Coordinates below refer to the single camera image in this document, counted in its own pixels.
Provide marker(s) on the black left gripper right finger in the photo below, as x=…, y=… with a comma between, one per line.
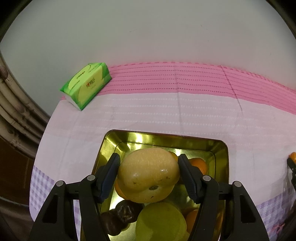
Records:
x=241, y=221

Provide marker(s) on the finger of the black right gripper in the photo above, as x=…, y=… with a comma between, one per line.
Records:
x=291, y=164

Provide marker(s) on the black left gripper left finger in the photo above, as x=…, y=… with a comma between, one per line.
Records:
x=56, y=221

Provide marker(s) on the dark brown fruit back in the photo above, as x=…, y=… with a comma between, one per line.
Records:
x=115, y=221

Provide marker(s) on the dark brown fruit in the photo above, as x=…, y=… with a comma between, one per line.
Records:
x=115, y=221
x=128, y=211

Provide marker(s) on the small orange with twig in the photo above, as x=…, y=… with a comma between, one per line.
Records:
x=201, y=164

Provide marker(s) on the yellow pear-shaped fruit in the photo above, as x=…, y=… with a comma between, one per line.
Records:
x=148, y=175

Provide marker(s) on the dark brown fruit front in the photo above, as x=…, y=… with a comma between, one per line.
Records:
x=128, y=211

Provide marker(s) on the orange with stem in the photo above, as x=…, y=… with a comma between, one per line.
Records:
x=174, y=156

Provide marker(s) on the pink and purple checked tablecloth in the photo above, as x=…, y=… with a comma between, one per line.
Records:
x=252, y=115

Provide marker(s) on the dark brown wooden cabinet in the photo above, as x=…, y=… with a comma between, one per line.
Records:
x=15, y=171

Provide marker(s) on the gold and maroon toffee tin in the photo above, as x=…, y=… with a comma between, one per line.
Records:
x=213, y=152

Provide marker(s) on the beige patterned curtain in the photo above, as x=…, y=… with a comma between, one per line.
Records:
x=22, y=122

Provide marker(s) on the green tissue pack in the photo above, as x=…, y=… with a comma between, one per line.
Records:
x=85, y=84

